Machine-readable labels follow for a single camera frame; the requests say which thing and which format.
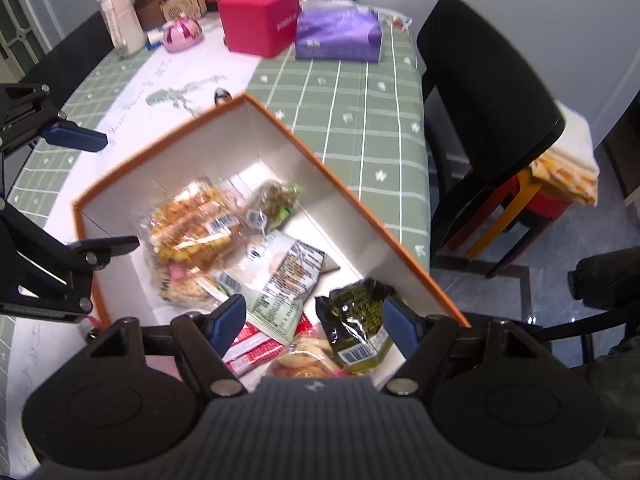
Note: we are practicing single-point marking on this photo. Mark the clear packet of brown cubes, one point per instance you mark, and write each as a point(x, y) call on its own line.
point(272, 197)

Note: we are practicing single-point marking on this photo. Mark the red orange stool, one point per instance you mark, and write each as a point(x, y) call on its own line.
point(510, 210)

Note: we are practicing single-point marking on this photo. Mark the orange cardboard box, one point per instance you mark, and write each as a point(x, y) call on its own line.
point(200, 150)

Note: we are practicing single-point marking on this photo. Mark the white blue snack packet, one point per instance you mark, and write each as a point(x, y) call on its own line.
point(280, 280)

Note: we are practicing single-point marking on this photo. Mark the woven basket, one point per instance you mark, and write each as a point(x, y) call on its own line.
point(185, 7)

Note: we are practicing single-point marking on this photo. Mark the magenta box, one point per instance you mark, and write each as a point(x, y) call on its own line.
point(260, 20)

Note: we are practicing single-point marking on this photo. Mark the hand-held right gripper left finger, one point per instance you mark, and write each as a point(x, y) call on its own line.
point(230, 317)

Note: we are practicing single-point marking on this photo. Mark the dark green snack packet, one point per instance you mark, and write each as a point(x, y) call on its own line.
point(355, 320)

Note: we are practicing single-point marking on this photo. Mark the large round cracker packet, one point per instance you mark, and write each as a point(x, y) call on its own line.
point(190, 230)

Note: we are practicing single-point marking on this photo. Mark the small round rice cake packet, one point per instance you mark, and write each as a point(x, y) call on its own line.
point(185, 290)

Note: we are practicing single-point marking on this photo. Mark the brown lidded pot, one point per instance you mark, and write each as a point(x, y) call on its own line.
point(149, 2)

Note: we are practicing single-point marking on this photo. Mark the white bottle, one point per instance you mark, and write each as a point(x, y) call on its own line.
point(120, 15)

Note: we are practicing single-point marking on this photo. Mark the purple tissue pack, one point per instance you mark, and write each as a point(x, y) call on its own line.
point(340, 32)

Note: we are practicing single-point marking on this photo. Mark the red white snack packet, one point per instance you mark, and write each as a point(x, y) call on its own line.
point(250, 347)

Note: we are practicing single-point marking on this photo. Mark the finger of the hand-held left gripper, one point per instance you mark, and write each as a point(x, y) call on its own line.
point(75, 136)
point(100, 250)

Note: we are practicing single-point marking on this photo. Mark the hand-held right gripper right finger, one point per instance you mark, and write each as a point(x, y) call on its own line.
point(402, 322)

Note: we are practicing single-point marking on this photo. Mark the small dark object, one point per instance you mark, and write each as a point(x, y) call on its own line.
point(222, 95)

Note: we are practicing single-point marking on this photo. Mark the pink round container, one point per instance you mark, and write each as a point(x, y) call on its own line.
point(181, 35)

